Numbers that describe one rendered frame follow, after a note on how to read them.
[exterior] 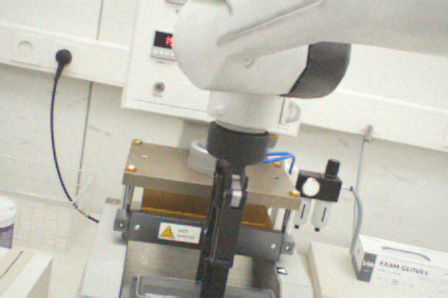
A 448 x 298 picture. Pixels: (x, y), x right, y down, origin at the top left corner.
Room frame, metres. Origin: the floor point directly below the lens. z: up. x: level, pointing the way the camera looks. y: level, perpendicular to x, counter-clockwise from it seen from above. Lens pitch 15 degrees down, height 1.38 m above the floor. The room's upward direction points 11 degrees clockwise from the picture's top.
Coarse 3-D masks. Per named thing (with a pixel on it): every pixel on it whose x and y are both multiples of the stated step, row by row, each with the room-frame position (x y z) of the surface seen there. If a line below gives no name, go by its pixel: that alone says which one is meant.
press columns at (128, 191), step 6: (126, 186) 0.79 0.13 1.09; (132, 186) 0.80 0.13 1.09; (126, 192) 0.79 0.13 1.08; (132, 192) 0.80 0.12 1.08; (126, 198) 0.79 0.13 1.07; (132, 198) 0.95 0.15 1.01; (120, 204) 0.80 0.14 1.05; (126, 204) 0.79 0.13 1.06; (120, 210) 0.80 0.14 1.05; (126, 210) 0.80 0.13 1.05; (270, 210) 0.98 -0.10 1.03; (288, 210) 0.83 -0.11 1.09; (294, 210) 0.83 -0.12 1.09; (288, 216) 0.83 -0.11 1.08; (288, 222) 0.83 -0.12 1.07; (282, 228) 0.83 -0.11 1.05; (288, 228) 0.83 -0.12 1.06; (120, 234) 0.79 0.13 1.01; (126, 234) 0.80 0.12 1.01; (288, 234) 0.83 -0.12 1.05; (282, 258) 0.83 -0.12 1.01
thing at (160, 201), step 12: (144, 192) 0.86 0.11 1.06; (156, 192) 0.87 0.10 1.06; (168, 192) 0.88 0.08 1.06; (144, 204) 0.81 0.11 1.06; (156, 204) 0.82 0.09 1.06; (168, 204) 0.83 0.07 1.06; (180, 204) 0.84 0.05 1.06; (192, 204) 0.85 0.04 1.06; (204, 204) 0.86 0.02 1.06; (252, 204) 0.90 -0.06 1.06; (192, 216) 0.81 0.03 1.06; (204, 216) 0.81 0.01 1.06; (252, 216) 0.85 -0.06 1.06; (264, 216) 0.86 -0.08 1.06
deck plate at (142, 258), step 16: (128, 256) 0.88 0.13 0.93; (144, 256) 0.90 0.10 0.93; (160, 256) 0.91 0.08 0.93; (176, 256) 0.92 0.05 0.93; (192, 256) 0.93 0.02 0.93; (240, 256) 0.97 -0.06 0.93; (128, 272) 0.83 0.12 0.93; (144, 272) 0.84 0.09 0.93; (160, 272) 0.85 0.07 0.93; (176, 272) 0.86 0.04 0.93; (192, 272) 0.87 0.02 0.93; (240, 272) 0.91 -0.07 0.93; (80, 288) 0.76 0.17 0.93
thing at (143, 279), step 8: (144, 280) 0.68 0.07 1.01; (152, 280) 0.68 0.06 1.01; (160, 280) 0.69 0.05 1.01; (168, 280) 0.69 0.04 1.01; (176, 280) 0.69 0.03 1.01; (184, 280) 0.70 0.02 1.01; (144, 288) 0.66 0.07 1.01; (152, 288) 0.66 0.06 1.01; (160, 288) 0.67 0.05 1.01; (168, 288) 0.67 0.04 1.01; (176, 288) 0.67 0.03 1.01; (184, 288) 0.68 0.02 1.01; (192, 288) 0.68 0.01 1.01; (200, 288) 0.69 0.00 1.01; (232, 288) 0.70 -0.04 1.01; (240, 288) 0.71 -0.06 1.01; (248, 288) 0.71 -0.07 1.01; (256, 288) 0.72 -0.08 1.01; (152, 296) 0.64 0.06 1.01; (160, 296) 0.65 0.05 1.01; (168, 296) 0.65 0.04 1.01; (176, 296) 0.65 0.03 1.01; (184, 296) 0.66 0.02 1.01; (192, 296) 0.66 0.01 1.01; (224, 296) 0.68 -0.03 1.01; (232, 296) 0.68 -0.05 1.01; (240, 296) 0.69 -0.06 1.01; (248, 296) 0.69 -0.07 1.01; (256, 296) 0.69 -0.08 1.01; (264, 296) 0.70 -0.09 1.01; (272, 296) 0.70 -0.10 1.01
